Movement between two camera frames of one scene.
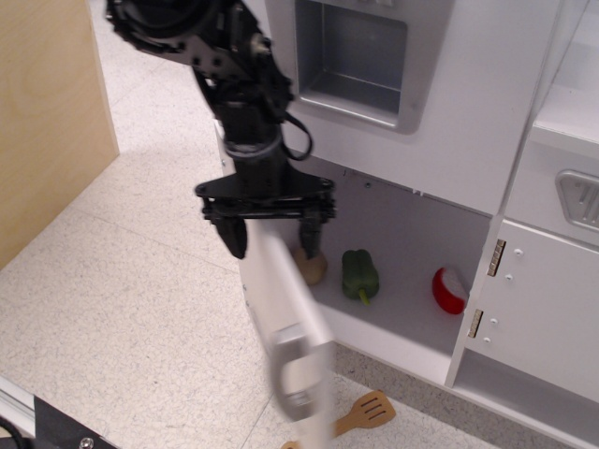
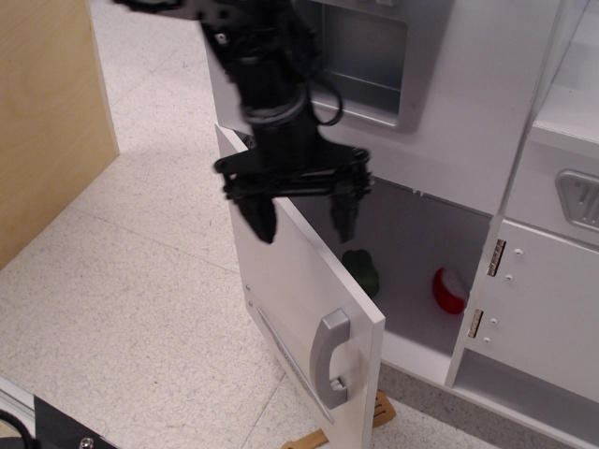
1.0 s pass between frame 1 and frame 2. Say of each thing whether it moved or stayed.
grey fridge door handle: moved
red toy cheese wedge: stayed
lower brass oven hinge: stayed
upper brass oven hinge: stayed
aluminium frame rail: stayed
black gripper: moved
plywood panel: stayed
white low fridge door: moved
